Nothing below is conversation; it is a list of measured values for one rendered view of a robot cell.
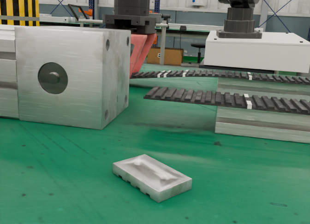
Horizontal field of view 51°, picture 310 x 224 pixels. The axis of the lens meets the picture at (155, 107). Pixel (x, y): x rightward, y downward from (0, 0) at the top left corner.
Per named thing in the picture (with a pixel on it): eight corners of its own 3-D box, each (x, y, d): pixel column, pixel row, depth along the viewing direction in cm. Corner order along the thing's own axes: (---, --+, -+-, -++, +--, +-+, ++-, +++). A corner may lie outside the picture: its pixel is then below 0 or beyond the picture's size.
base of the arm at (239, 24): (255, 35, 99) (215, 34, 99) (259, 7, 96) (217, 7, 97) (262, 38, 90) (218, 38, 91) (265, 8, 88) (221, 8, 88)
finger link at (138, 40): (99, 80, 51) (100, 18, 48) (113, 73, 58) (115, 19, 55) (142, 84, 50) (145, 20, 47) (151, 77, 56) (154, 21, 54)
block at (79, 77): (133, 102, 44) (136, 30, 42) (101, 130, 32) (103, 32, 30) (70, 96, 45) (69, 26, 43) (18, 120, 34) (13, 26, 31)
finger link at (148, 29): (106, 77, 54) (107, 18, 51) (118, 71, 61) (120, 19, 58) (146, 80, 53) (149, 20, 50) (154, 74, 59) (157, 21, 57)
